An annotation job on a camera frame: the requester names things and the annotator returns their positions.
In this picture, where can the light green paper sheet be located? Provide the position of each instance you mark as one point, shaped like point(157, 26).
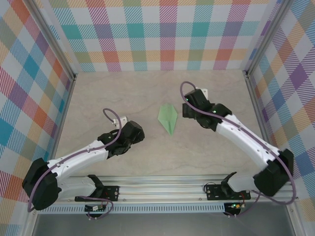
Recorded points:
point(168, 115)

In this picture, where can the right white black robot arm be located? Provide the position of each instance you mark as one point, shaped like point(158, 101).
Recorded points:
point(246, 142)

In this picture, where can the small black circuit board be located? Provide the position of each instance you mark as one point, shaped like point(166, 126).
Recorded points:
point(94, 209)

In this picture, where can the circuit board with green light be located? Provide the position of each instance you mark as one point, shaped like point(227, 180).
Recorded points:
point(236, 206)

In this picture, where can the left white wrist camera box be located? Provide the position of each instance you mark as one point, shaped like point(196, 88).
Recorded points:
point(121, 121)

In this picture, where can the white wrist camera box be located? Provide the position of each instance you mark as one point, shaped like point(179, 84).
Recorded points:
point(121, 121)
point(204, 93)

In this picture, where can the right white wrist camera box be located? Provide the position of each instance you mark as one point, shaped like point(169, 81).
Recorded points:
point(204, 93)

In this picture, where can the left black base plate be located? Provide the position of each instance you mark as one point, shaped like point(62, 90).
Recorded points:
point(112, 190)

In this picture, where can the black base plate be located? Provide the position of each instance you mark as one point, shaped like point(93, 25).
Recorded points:
point(112, 190)
point(211, 188)

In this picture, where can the aluminium table side rail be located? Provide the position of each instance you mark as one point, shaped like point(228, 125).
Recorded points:
point(63, 118)
point(260, 118)

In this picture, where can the aluminium mounting rail beam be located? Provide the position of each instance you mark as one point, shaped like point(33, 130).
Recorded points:
point(160, 191)

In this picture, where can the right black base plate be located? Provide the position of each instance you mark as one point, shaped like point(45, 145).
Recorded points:
point(211, 188)

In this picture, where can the aluminium frame post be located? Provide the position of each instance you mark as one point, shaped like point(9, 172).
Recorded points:
point(51, 37)
point(266, 37)

